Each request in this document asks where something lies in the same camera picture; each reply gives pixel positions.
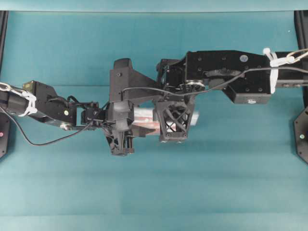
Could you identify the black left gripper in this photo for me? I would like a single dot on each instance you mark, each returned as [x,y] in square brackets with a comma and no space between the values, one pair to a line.
[120,142]

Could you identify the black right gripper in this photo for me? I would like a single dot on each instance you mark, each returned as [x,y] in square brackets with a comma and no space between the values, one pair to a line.
[174,114]

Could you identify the clear zip bag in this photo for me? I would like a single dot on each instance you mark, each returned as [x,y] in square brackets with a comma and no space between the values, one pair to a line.
[143,117]

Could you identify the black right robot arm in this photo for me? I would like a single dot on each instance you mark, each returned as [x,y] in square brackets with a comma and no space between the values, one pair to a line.
[245,78]

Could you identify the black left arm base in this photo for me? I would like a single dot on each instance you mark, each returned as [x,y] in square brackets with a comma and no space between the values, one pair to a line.
[4,120]

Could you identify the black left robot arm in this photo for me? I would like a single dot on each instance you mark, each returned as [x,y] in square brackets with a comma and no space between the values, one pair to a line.
[41,103]

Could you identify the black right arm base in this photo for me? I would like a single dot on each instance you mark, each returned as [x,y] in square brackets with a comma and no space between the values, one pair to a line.
[301,122]

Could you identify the teal backdrop sheet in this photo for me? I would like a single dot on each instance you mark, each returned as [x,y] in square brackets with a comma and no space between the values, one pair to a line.
[153,6]

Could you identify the white left cable tie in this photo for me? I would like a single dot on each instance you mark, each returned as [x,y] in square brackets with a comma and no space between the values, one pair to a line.
[17,101]

